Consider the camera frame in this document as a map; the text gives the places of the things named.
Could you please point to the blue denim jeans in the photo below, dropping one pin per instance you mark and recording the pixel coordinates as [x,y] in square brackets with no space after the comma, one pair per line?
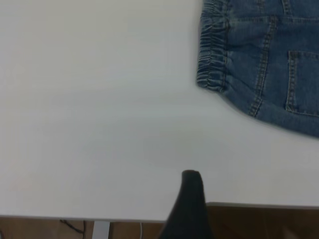
[249,62]

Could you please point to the grey metal table leg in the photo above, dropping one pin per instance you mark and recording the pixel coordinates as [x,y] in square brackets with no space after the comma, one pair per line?
[101,230]

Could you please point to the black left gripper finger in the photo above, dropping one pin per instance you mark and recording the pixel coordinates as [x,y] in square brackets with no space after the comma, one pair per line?
[188,211]

